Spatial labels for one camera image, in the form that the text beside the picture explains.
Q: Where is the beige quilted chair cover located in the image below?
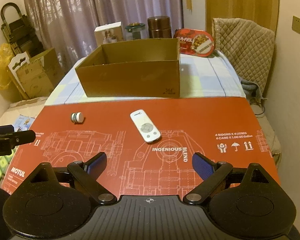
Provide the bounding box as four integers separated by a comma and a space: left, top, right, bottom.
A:
212, 18, 275, 95

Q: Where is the red instant rice meal box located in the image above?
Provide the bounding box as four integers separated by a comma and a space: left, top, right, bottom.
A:
174, 28, 215, 57

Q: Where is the flattened cardboard boxes stack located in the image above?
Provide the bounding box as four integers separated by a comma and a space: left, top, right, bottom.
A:
7, 48, 65, 99

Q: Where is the mauve curtain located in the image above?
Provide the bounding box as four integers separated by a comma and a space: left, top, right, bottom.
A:
24, 0, 183, 71

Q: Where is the short white remote control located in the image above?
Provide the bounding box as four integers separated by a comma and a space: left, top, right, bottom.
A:
130, 109, 161, 143

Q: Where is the wall power socket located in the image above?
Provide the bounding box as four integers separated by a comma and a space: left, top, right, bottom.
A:
292, 16, 300, 34

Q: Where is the yellow plastic bag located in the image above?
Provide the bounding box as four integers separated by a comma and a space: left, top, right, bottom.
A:
0, 43, 14, 90

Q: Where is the brown metal thermos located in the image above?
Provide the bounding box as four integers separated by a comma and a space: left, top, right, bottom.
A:
147, 16, 172, 38

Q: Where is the glass jar green lid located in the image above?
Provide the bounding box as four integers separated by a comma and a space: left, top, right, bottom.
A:
125, 22, 147, 41

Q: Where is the red printed cardboard sheet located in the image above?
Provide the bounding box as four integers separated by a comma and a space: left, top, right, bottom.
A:
2, 97, 278, 196

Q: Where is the folded black hand trolley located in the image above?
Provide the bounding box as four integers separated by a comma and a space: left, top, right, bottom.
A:
0, 2, 44, 57

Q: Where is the brown cardboard box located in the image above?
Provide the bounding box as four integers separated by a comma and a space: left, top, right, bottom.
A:
75, 38, 180, 98

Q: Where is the white product box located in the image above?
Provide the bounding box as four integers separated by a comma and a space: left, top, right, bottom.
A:
94, 22, 124, 46

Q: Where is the grey cloth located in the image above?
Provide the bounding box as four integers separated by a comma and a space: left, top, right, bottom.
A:
239, 77, 266, 104

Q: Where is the wooden door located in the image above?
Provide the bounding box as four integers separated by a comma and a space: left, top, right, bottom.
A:
205, 0, 280, 32

